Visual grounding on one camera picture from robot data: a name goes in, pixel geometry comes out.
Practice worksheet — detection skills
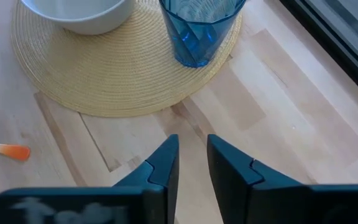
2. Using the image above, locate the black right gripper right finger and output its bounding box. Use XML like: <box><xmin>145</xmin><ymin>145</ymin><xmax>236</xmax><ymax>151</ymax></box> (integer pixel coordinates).
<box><xmin>206</xmin><ymin>134</ymin><xmax>358</xmax><ymax>224</ymax></box>

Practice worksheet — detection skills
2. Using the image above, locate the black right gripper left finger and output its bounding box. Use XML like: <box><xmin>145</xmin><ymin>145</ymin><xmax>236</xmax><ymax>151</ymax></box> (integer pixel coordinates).
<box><xmin>0</xmin><ymin>134</ymin><xmax>180</xmax><ymax>224</ymax></box>

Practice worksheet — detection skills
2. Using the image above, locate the spoon with orange-white handle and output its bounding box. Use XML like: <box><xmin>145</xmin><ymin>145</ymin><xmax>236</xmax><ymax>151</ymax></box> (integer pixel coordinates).
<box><xmin>0</xmin><ymin>140</ymin><xmax>31</xmax><ymax>162</ymax></box>

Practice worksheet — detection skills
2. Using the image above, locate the blue transparent plastic cup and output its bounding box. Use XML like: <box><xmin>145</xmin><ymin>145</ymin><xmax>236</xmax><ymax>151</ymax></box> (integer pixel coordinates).
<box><xmin>158</xmin><ymin>0</ymin><xmax>247</xmax><ymax>68</ymax></box>

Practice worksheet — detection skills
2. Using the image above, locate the cream ceramic bowl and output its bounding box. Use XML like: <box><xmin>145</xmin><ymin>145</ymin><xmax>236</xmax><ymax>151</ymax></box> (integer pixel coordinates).
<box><xmin>20</xmin><ymin>0</ymin><xmax>136</xmax><ymax>35</ymax></box>

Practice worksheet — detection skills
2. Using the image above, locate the round woven yellow placemat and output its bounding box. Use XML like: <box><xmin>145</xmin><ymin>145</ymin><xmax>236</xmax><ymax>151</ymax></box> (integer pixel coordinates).
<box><xmin>10</xmin><ymin>0</ymin><xmax>243</xmax><ymax>118</ymax></box>

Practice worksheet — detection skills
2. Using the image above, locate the black table frame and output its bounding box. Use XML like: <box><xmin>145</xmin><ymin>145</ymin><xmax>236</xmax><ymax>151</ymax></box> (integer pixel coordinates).
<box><xmin>278</xmin><ymin>0</ymin><xmax>358</xmax><ymax>106</ymax></box>

